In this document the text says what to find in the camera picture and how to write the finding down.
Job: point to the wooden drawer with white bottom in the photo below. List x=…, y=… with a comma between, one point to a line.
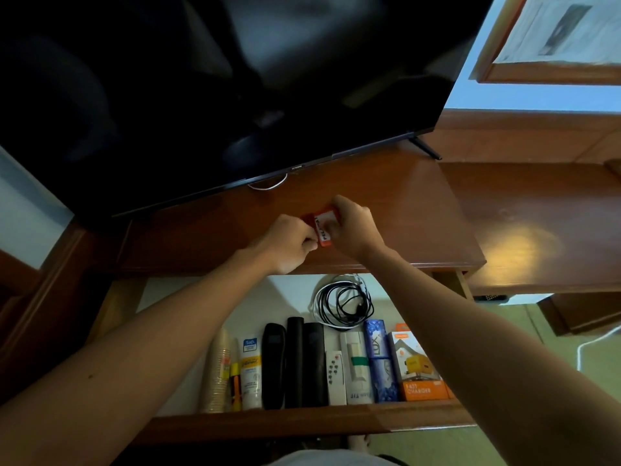
x=271, y=296

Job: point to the person's right forearm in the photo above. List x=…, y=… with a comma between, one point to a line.
x=485, y=363

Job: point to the white box with green stripe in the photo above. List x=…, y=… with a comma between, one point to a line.
x=356, y=368

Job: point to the stack of paper cups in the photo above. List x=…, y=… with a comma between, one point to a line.
x=216, y=378

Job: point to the person's left forearm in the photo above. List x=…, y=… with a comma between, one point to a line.
x=111, y=363

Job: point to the person's white shirt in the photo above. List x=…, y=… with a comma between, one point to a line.
x=330, y=458

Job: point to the person's bare foot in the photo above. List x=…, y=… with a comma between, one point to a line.
x=359, y=442

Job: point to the white remote control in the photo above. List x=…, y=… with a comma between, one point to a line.
x=335, y=378

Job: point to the wooden framed picture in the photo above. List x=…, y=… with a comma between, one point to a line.
x=548, y=72

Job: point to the person's left hand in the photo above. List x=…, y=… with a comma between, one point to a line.
x=286, y=245

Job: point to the black remote control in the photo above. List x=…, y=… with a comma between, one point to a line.
x=315, y=366

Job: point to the black handheld device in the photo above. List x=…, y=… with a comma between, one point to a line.
x=273, y=366

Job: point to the person's dark trousers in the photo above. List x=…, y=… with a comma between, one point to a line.
x=393, y=460

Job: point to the black mesh box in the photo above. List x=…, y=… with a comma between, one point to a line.
x=490, y=298

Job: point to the black flat television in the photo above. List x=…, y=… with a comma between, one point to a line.
x=218, y=92

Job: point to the person's right hand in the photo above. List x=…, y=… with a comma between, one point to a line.
x=354, y=230

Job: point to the low wooden side desk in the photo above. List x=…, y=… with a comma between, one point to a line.
x=548, y=223

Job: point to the white and yellow cream tube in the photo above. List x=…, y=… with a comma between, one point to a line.
x=250, y=373

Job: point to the yellow glue stick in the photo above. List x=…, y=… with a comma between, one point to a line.
x=235, y=385

